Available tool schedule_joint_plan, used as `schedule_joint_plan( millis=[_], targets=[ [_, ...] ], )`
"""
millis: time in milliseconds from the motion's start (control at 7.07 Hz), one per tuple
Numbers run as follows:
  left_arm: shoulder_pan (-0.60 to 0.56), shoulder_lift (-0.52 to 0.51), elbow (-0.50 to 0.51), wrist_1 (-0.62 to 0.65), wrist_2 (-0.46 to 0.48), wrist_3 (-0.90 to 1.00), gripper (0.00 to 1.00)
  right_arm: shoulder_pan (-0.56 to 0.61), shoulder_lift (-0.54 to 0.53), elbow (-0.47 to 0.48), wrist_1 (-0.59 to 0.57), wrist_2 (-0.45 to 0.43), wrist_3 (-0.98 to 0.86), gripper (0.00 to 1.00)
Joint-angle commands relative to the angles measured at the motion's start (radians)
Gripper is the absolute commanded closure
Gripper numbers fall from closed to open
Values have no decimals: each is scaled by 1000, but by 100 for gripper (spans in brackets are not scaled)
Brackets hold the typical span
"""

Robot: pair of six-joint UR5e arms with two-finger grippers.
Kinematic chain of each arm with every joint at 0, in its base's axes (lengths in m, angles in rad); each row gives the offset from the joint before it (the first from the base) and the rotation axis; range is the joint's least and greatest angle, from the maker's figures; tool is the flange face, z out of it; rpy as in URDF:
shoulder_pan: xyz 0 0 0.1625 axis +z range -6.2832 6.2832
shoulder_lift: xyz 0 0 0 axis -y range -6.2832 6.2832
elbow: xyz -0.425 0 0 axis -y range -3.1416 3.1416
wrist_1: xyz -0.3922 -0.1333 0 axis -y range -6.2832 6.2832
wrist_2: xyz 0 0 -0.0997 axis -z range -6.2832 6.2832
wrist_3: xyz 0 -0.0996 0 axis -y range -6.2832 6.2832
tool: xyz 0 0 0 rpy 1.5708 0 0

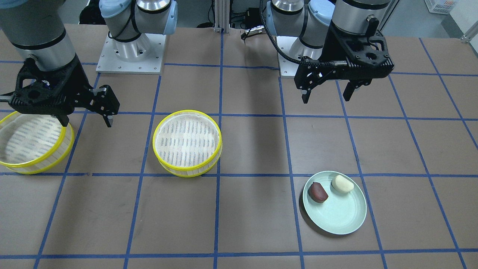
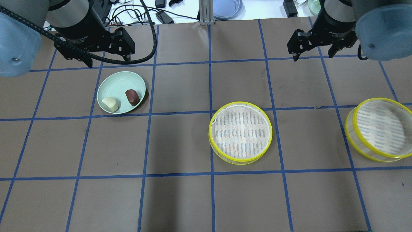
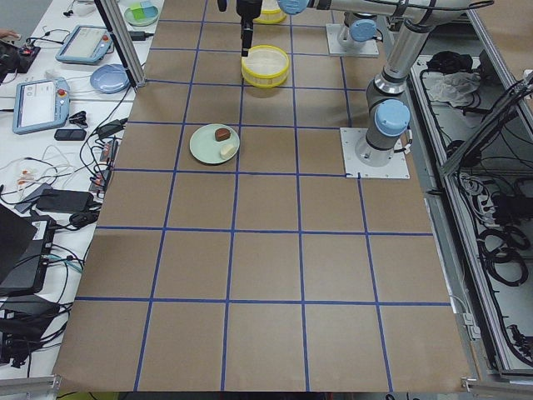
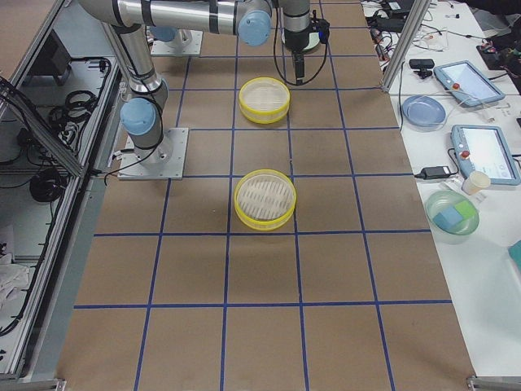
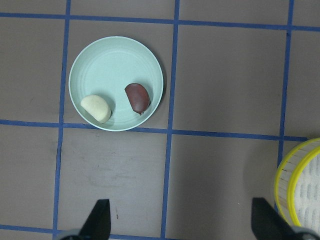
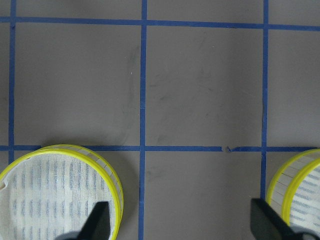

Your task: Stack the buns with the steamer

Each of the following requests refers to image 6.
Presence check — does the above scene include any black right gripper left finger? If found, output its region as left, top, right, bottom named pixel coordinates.
left=77, top=201, right=111, bottom=240

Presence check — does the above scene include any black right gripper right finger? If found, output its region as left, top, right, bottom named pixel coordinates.
left=250, top=198, right=300, bottom=240

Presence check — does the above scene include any yellow rimmed steamer basket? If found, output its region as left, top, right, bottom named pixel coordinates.
left=266, top=148, right=320, bottom=234
left=0, top=144, right=124, bottom=240

